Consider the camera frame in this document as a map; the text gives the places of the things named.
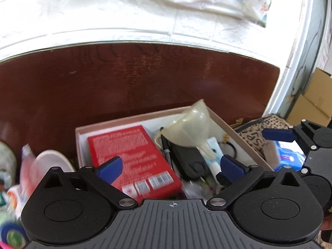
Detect translucent plastic funnel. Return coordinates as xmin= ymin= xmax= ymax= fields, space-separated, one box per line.
xmin=154 ymin=99 xmax=215 ymax=159

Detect blue tissue packet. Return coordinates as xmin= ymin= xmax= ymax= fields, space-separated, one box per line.
xmin=271 ymin=141 xmax=306 ymax=171

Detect red printed box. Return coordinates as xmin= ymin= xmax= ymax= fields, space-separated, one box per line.
xmin=87 ymin=125 xmax=182 ymax=203

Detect black pouch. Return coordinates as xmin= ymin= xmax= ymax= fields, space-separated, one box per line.
xmin=169 ymin=143 xmax=210 ymax=181

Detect stacked cardboard boxes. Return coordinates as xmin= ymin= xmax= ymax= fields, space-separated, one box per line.
xmin=286 ymin=68 xmax=331 ymax=127

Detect open cardboard box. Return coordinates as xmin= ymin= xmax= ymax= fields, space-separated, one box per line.
xmin=75 ymin=102 xmax=271 ymax=205

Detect black pen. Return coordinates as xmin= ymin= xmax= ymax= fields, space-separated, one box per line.
xmin=160 ymin=134 xmax=173 ymax=168

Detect white bowl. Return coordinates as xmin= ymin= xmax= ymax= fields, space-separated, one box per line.
xmin=34 ymin=150 xmax=75 ymax=177

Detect red white snack packet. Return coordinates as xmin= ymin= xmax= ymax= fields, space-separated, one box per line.
xmin=20 ymin=144 xmax=38 ymax=197

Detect dark wooden headboard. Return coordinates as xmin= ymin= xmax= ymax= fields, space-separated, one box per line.
xmin=1 ymin=43 xmax=280 ymax=157

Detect tape roll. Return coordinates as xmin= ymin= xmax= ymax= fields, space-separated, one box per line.
xmin=0 ymin=141 xmax=17 ymax=190

